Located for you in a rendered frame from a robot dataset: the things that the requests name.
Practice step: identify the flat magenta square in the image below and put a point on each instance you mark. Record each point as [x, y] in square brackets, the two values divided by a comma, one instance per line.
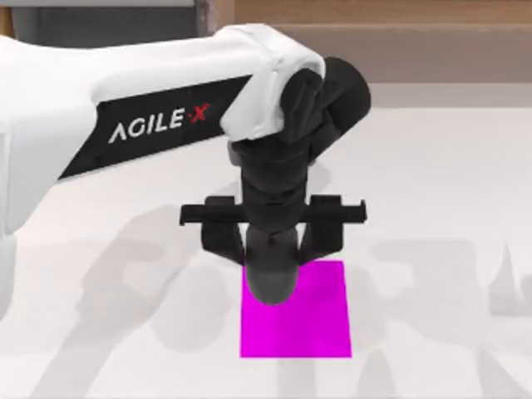
[307, 320]

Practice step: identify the grey cabinet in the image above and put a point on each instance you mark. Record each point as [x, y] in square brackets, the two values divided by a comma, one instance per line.
[112, 18]

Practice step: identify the wooden cupboard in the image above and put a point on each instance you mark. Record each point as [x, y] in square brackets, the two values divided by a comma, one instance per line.
[415, 37]

